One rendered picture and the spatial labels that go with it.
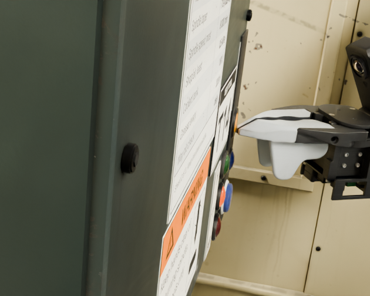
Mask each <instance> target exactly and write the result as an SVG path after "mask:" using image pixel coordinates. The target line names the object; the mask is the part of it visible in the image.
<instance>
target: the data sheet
mask: <svg viewBox="0 0 370 296"><path fill-rule="evenodd" d="M230 6H231V0H190V4H189V15H188V21H187V32H186V43H185V50H184V61H183V71H182V78H181V89H180V100H179V111H178V117H177V128H176V139H175V145H174V156H173V167H172V174H171V185H170V195H169V207H168V213H167V224H169V222H170V220H171V218H172V216H173V214H174V212H175V211H176V208H177V206H178V205H179V202H180V201H181V199H182V197H183V195H184V193H185V191H186V189H187V188H188V186H189V184H190V182H191V180H192V178H193V176H194V174H195V172H196V170H197V168H198V166H199V164H200V162H201V160H202V159H203V157H204V155H205V153H206V151H207V149H208V147H209V145H210V143H211V141H212V139H213V137H214V134H215V128H216V119H217V110H218V101H219V95H220V86H221V77H222V72H223V63H224V54H225V48H226V39H227V30H228V21H229V16H230Z"/></svg>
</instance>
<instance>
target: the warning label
mask: <svg viewBox="0 0 370 296"><path fill-rule="evenodd" d="M210 150H211V147H209V149H208V151H207V153H206V155H205V157H204V159H203V161H202V162H201V165H200V167H199V168H198V170H197V172H196V174H195V176H194V178H193V180H192V182H191V184H190V185H189V187H188V189H187V191H186V193H185V195H184V197H183V199H182V201H181V203H180V205H179V207H178V209H177V211H176V213H175V215H174V217H173V219H172V221H171V222H170V224H169V226H168V228H167V230H166V232H165V234H164V236H163V239H162V250H161V257H160V268H159V279H158V285H157V296H186V294H187V292H188V289H189V286H190V283H191V281H192V278H193V275H194V272H195V270H196V264H197V255H198V249H199V240H200V231H201V222H202V216H203V207H204V198H205V192H206V183H207V174H208V165H209V160H210Z"/></svg>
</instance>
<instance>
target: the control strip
mask: <svg viewBox="0 0 370 296"><path fill-rule="evenodd" d="M247 37H248V29H246V31H245V32H244V33H243V35H242V36H241V45H240V53H239V59H238V67H237V76H236V84H235V89H234V97H233V106H232V111H231V117H230V125H229V131H228V139H227V148H226V150H225V151H223V154H222V157H221V167H220V175H219V178H220V179H222V182H220V183H219V185H218V189H217V198H216V207H215V210H218V213H216V214H215V216H214V220H213V229H212V234H211V240H212V241H214V240H216V228H217V222H218V218H219V217H220V219H221V220H222V218H223V214H224V212H223V206H224V203H223V204H222V206H221V207H220V197H221V191H222V188H223V186H224V188H225V191H226V188H227V185H228V183H229V181H228V175H229V172H230V171H229V169H228V172H227V173H226V175H224V166H225V162H226V157H227V155H228V156H229V158H231V153H232V151H233V141H234V135H235V132H236V131H235V132H234V127H235V122H236V116H237V113H238V102H239V97H240V89H241V81H242V75H243V67H244V59H245V50H246V46H247Z"/></svg>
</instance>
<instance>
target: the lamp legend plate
mask: <svg viewBox="0 0 370 296"><path fill-rule="evenodd" d="M220 167H221V160H220V161H219V163H218V166H217V168H216V170H215V172H214V181H213V189H212V195H211V204H210V213H209V218H208V227H207V236H206V245H205V250H204V259H203V261H204V260H206V257H207V253H208V251H209V248H210V243H211V234H212V229H213V220H214V212H215V207H216V198H217V189H218V181H219V175H220Z"/></svg>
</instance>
